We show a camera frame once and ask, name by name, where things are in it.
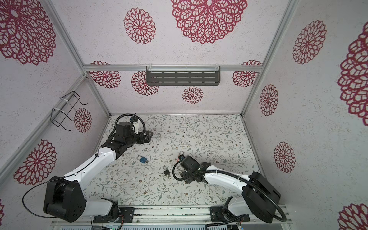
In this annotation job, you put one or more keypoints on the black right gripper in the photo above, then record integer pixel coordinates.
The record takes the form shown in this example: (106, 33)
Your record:
(184, 176)

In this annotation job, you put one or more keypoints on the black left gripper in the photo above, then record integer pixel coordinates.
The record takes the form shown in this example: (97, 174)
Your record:
(142, 139)

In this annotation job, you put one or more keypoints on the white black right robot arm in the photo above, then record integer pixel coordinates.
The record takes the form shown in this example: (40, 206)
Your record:
(256, 195)

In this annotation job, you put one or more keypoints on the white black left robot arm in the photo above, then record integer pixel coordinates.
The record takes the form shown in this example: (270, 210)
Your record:
(64, 197)

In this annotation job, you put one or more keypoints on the blue padlock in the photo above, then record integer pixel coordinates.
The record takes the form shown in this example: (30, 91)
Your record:
(142, 159)

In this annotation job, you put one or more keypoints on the black padlock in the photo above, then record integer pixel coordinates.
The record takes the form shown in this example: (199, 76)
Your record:
(167, 172)

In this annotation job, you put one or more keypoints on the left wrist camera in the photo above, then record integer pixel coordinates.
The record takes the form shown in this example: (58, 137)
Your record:
(137, 124)

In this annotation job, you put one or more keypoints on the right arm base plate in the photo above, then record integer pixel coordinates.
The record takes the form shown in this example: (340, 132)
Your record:
(220, 214)

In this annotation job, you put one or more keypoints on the aluminium front rail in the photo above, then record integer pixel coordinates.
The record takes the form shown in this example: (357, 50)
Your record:
(153, 215)

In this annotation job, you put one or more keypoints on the grey metal wall shelf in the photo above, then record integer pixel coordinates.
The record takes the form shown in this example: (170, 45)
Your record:
(183, 76)

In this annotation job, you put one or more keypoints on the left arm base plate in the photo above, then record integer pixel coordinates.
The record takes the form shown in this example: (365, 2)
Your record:
(123, 215)

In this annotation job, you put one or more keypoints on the black wire wall basket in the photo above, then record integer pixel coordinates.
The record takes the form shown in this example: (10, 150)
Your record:
(59, 115)

